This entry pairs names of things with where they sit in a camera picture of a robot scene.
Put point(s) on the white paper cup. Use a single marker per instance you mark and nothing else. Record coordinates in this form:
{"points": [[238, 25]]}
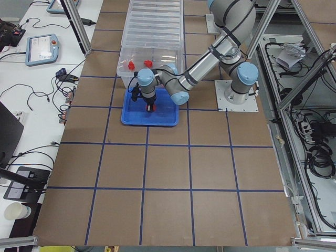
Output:
{"points": [[16, 211]]}

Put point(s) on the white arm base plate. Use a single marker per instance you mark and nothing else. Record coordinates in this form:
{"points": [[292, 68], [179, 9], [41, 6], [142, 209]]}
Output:
{"points": [[229, 101]]}

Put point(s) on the blue teach pendant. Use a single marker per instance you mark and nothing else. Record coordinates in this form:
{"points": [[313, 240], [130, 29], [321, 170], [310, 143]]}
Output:
{"points": [[42, 49], [55, 7]]}

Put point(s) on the clear plastic storage box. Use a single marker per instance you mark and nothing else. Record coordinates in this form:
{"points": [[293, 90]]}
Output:
{"points": [[132, 60]]}

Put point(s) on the black monitor stand base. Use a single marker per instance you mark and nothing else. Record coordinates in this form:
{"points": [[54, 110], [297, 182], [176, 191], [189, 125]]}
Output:
{"points": [[27, 184]]}

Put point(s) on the black laptop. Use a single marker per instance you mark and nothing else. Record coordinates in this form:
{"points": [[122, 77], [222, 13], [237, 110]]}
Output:
{"points": [[10, 133]]}

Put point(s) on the blue plastic tray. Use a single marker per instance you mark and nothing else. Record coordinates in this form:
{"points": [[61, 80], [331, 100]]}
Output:
{"points": [[166, 113]]}

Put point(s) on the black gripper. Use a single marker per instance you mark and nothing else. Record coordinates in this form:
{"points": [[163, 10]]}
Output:
{"points": [[149, 100]]}

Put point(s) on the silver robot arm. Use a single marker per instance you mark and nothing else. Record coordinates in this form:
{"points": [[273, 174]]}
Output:
{"points": [[236, 20]]}

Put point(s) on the red block in box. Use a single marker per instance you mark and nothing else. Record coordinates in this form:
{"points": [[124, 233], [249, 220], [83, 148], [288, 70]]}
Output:
{"points": [[148, 63], [131, 66]]}

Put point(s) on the red block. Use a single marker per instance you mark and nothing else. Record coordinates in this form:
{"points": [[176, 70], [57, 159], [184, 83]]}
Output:
{"points": [[150, 107], [131, 66], [148, 63]]}

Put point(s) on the clear plastic box lid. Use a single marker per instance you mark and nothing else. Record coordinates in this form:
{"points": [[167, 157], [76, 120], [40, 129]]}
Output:
{"points": [[154, 24]]}

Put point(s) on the aluminium frame rail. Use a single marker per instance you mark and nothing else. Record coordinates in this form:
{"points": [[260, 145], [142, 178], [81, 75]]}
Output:
{"points": [[77, 26]]}

